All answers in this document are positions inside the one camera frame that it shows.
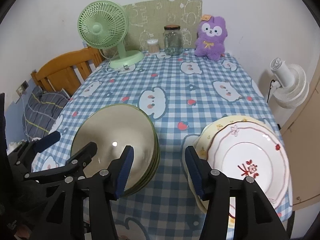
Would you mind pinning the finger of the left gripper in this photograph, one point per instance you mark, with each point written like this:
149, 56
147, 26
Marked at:
74, 166
46, 142

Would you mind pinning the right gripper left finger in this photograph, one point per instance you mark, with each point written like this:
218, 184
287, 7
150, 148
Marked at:
63, 216

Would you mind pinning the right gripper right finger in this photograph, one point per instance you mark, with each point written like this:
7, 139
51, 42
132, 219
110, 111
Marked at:
255, 217

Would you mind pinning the ceramic bowl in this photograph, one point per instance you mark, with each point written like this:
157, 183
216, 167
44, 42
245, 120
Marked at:
114, 127

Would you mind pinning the white red trim plate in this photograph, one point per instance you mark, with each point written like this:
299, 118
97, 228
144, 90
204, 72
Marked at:
247, 149

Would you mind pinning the grey plaid pillow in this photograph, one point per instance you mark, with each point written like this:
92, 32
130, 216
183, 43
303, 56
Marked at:
41, 112

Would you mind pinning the wooden bed headboard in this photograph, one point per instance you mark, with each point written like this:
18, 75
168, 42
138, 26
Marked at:
59, 73

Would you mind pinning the beige door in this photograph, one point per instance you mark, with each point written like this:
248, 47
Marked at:
301, 138

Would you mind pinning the blue checkered tablecloth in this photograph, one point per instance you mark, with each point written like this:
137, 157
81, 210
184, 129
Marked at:
181, 95

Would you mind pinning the green desk fan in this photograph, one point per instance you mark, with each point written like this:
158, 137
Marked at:
104, 25

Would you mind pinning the white floor fan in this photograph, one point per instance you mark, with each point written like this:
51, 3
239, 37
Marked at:
290, 88

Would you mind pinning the cotton swab container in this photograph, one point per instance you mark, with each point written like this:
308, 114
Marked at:
153, 46

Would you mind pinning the green cartoon board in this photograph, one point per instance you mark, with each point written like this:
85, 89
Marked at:
148, 19

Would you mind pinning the glass jar black lid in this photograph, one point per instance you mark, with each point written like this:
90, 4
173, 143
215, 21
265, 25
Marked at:
172, 40

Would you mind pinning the purple plush bunny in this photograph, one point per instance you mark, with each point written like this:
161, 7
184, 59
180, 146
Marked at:
211, 35

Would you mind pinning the wall power outlet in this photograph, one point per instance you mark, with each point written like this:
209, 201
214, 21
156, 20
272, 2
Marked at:
22, 88

